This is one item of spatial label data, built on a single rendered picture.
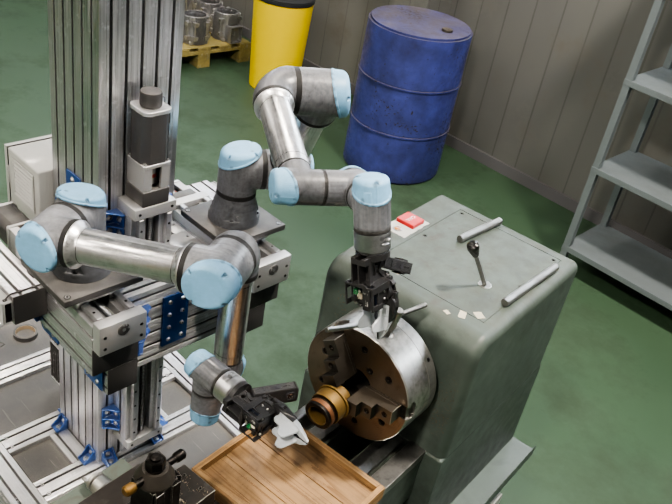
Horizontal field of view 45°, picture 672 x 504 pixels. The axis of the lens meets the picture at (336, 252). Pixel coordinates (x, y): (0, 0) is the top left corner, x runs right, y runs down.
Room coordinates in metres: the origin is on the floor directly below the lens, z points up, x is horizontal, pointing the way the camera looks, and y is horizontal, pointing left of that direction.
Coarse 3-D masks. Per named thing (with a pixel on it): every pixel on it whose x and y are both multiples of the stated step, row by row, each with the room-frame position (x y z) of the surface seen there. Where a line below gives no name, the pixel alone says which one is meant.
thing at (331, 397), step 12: (312, 396) 1.42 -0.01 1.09; (324, 396) 1.40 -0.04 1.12; (336, 396) 1.41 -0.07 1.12; (348, 396) 1.44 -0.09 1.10; (312, 408) 1.41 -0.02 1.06; (324, 408) 1.37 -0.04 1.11; (336, 408) 1.38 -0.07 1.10; (348, 408) 1.40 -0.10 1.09; (312, 420) 1.39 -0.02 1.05; (324, 420) 1.40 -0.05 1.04; (336, 420) 1.38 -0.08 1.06
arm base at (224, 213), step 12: (216, 192) 2.01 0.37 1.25; (216, 204) 1.99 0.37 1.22; (228, 204) 1.98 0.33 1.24; (240, 204) 1.99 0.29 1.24; (252, 204) 2.01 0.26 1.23; (216, 216) 1.98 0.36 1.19; (228, 216) 1.97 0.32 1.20; (240, 216) 1.98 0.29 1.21; (252, 216) 2.00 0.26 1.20; (228, 228) 1.96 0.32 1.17; (240, 228) 1.97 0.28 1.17
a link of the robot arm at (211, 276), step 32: (32, 224) 1.48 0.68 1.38; (64, 224) 1.50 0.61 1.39; (32, 256) 1.46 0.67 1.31; (64, 256) 1.45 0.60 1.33; (96, 256) 1.45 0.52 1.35; (128, 256) 1.44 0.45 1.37; (160, 256) 1.44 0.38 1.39; (192, 256) 1.43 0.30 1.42; (224, 256) 1.43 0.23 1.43; (192, 288) 1.38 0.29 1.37; (224, 288) 1.38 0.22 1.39
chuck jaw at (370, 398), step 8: (368, 384) 1.49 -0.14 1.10; (360, 392) 1.45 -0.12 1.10; (368, 392) 1.46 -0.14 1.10; (376, 392) 1.46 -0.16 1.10; (352, 400) 1.42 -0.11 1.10; (360, 400) 1.42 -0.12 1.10; (368, 400) 1.43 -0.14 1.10; (376, 400) 1.43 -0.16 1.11; (384, 400) 1.44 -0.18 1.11; (392, 400) 1.44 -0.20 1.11; (352, 408) 1.41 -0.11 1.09; (360, 408) 1.42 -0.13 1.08; (368, 408) 1.41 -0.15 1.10; (376, 408) 1.42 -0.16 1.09; (384, 408) 1.41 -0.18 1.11; (392, 408) 1.41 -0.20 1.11; (400, 408) 1.43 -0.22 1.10; (408, 408) 1.43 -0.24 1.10; (368, 416) 1.41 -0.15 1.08; (376, 416) 1.42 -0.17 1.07; (384, 416) 1.41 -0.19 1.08; (392, 416) 1.40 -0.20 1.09; (400, 416) 1.43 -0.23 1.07; (408, 416) 1.44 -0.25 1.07
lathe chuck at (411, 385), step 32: (352, 320) 1.57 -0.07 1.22; (320, 352) 1.57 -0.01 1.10; (352, 352) 1.52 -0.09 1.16; (384, 352) 1.47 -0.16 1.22; (416, 352) 1.52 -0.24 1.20; (320, 384) 1.56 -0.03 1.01; (384, 384) 1.46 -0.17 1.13; (416, 384) 1.46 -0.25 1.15; (352, 416) 1.50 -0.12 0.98; (416, 416) 1.47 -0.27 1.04
